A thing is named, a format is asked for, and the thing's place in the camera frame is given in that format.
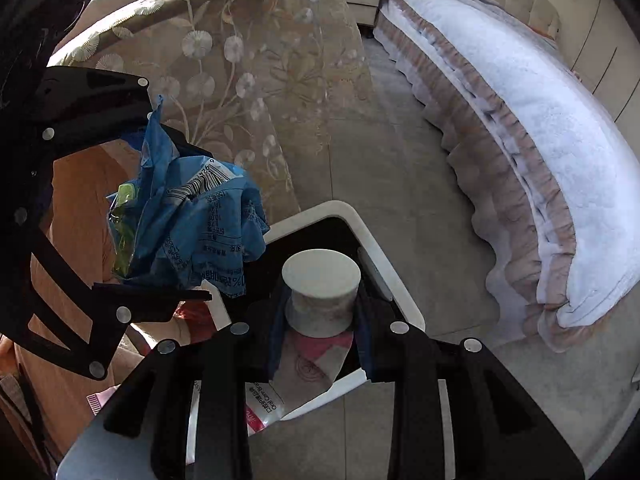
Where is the beige built-in wardrobe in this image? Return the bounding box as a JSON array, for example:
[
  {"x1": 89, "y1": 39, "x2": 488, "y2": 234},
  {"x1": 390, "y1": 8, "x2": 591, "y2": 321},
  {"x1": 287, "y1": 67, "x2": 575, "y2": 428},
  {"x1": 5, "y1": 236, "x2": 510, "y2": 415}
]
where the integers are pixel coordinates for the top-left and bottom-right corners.
[{"x1": 556, "y1": 0, "x2": 639, "y2": 152}]

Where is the blue plastic bag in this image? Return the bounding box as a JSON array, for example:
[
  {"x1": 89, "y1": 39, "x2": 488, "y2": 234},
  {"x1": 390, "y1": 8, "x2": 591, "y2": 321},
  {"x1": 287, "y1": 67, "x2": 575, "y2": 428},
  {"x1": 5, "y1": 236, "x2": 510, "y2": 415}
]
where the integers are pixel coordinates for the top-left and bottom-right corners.
[{"x1": 107, "y1": 108, "x2": 269, "y2": 297}]

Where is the white toothpaste tube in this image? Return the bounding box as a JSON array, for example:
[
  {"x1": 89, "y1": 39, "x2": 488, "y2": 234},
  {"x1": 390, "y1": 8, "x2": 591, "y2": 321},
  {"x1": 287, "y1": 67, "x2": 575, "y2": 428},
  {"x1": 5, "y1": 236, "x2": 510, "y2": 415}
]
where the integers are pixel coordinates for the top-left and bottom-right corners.
[{"x1": 245, "y1": 248, "x2": 361, "y2": 436}]

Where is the white square trash bin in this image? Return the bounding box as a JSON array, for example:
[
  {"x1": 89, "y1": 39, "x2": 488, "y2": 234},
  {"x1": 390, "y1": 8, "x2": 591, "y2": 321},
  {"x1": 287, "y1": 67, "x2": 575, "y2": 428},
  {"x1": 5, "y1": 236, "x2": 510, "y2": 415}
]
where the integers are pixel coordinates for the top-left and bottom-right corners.
[{"x1": 199, "y1": 199, "x2": 428, "y2": 424}]

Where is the floral beige tablecloth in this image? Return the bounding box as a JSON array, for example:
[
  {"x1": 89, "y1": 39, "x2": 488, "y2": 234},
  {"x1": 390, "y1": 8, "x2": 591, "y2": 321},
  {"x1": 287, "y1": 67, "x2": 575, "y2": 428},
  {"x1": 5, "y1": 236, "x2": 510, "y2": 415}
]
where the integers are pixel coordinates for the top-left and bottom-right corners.
[{"x1": 51, "y1": 0, "x2": 372, "y2": 222}]

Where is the bed with white duvet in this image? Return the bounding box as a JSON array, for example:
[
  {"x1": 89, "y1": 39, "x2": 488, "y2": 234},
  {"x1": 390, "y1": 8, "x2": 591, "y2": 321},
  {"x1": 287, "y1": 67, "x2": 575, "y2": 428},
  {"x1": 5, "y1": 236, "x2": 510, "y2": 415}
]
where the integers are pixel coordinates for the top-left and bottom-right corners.
[{"x1": 374, "y1": 0, "x2": 639, "y2": 353}]

